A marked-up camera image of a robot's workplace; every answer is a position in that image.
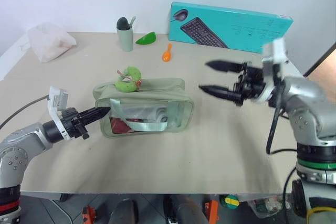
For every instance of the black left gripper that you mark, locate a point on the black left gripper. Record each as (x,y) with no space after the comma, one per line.
(71,123)

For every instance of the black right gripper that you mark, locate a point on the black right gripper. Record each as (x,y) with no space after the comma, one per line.
(253,82)

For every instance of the green pouch with clear side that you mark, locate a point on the green pouch with clear side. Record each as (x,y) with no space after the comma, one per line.
(162,90)

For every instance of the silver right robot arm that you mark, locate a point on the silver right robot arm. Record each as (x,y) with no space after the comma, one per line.
(309,103)

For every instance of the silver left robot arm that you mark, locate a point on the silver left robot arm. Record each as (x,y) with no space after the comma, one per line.
(25,140)

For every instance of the teal keyboard box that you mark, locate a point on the teal keyboard box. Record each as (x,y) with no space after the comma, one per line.
(236,27)

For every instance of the orange plastic spoon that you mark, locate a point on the orange plastic spoon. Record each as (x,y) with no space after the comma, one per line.
(166,56)

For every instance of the grey-green cylindrical cup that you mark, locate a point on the grey-green cylindrical cup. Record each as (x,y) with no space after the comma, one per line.
(126,40)

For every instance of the white plastic bag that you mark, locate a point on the white plastic bag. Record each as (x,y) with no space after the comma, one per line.
(50,43)

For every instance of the dark egg-shaped utensil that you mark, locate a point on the dark egg-shaped utensil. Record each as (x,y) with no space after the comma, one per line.
(122,23)

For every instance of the orange black clamp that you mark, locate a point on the orange black clamp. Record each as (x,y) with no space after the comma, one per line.
(212,209)
(89,214)

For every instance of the dark rounded shape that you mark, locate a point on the dark rounded shape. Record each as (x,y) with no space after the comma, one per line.
(126,212)
(183,211)

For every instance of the brown panel with black edge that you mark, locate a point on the brown panel with black edge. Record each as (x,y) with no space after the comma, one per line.
(325,72)

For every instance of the green yellow round object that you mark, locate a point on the green yellow round object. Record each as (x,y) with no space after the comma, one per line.
(229,201)

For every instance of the clear plastic bag with parts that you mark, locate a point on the clear plastic bag with parts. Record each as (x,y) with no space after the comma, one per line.
(267,205)

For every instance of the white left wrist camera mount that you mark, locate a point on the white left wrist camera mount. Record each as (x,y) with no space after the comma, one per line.
(56,98)

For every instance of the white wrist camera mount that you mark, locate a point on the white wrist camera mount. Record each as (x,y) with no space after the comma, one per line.
(278,51)
(56,98)

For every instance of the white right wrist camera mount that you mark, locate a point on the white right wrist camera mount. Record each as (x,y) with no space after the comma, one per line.
(278,51)

